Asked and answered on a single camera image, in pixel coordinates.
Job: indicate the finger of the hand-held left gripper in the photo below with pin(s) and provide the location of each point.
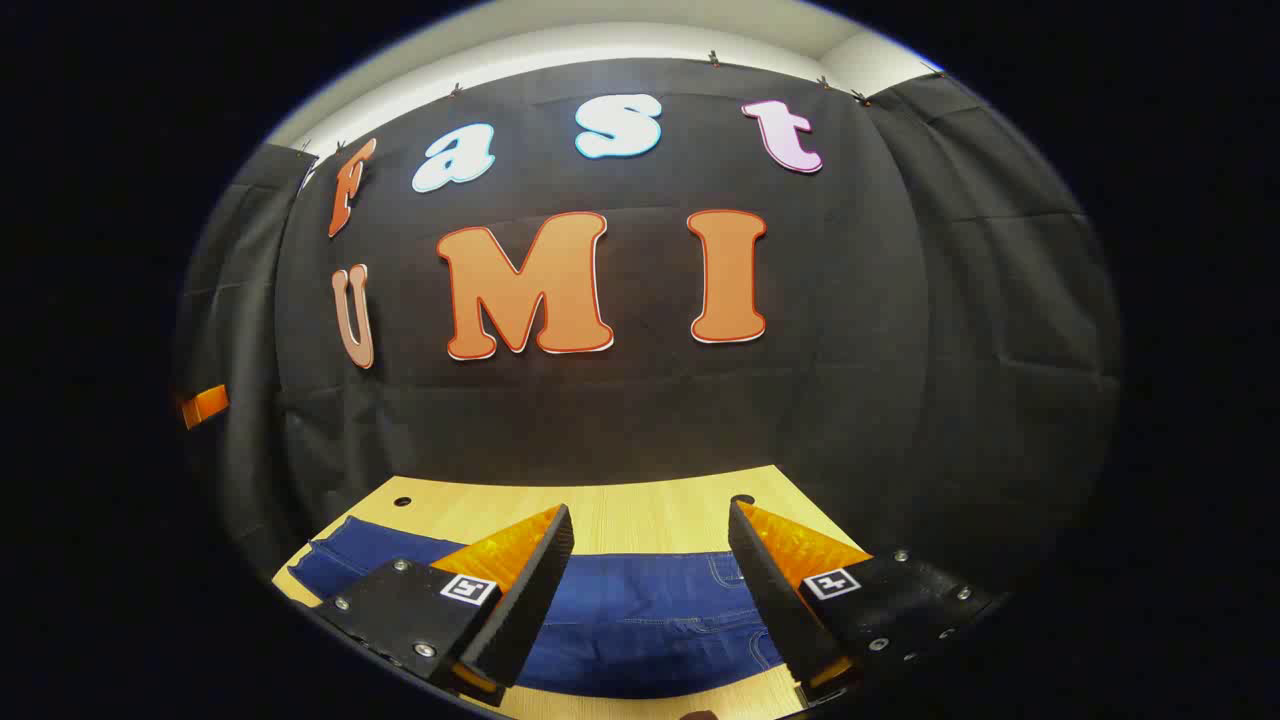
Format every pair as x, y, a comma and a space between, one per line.
205, 405

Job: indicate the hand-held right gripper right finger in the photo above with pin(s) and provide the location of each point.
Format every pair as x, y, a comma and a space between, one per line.
765, 590

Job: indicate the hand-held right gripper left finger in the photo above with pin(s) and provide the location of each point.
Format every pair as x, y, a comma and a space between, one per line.
535, 585

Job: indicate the blue jeans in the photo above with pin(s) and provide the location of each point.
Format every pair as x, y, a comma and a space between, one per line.
640, 620

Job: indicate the black backdrop cloth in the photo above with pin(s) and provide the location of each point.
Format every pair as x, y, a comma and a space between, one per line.
640, 420

